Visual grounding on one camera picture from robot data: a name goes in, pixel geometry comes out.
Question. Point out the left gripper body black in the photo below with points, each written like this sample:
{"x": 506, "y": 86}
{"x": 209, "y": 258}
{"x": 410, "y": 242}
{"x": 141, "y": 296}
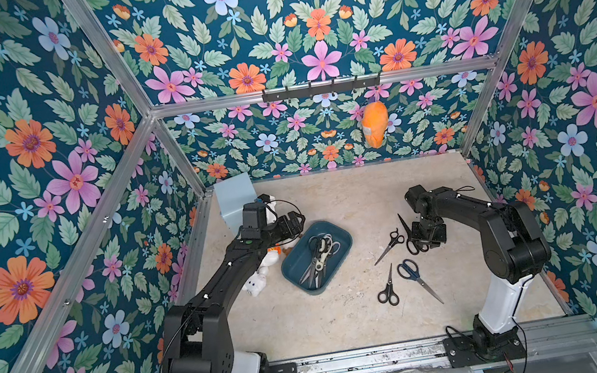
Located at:
{"x": 277, "y": 231}

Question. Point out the white plush toy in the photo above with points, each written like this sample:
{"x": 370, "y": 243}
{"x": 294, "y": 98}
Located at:
{"x": 257, "y": 282}

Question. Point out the tiger plush toy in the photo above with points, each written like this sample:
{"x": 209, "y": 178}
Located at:
{"x": 275, "y": 250}

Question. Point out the light blue box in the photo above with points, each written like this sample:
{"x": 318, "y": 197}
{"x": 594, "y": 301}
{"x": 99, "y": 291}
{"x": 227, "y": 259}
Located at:
{"x": 232, "y": 195}

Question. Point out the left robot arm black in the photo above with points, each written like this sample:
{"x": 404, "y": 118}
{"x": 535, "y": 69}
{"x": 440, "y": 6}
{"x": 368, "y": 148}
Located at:
{"x": 197, "y": 337}

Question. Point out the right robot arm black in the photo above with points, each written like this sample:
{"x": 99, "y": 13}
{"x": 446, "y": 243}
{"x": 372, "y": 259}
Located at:
{"x": 513, "y": 248}

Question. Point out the large black scissors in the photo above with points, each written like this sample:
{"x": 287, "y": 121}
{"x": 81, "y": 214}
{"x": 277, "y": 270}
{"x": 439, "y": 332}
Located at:
{"x": 415, "y": 243}

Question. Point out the blue handled scissors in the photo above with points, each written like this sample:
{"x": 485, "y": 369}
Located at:
{"x": 408, "y": 269}

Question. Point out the small black scissors bottom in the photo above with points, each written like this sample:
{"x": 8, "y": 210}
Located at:
{"x": 388, "y": 295}

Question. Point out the black scissors top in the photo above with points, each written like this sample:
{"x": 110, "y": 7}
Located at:
{"x": 317, "y": 246}

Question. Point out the black hook rail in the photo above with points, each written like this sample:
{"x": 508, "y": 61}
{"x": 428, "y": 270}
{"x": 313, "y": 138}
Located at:
{"x": 311, "y": 89}

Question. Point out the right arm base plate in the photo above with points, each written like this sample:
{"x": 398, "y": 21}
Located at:
{"x": 465, "y": 352}

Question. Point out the small black scissors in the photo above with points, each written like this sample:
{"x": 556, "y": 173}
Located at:
{"x": 388, "y": 295}
{"x": 322, "y": 268}

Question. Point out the beige kitchen scissors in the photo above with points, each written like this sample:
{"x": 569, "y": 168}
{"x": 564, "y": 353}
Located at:
{"x": 329, "y": 238}

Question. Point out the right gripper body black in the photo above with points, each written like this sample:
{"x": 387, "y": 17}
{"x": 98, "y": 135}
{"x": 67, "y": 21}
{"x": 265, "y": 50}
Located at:
{"x": 424, "y": 233}

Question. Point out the small dark scissors middle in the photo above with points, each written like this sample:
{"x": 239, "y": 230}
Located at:
{"x": 396, "y": 238}

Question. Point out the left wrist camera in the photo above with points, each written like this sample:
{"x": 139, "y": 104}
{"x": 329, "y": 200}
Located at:
{"x": 258, "y": 216}

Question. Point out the teal storage box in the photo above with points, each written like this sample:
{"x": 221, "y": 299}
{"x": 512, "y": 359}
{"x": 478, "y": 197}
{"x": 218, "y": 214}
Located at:
{"x": 294, "y": 266}

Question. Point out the pink scissors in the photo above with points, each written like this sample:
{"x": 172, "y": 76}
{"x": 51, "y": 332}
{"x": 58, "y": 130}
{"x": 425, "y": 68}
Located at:
{"x": 309, "y": 277}

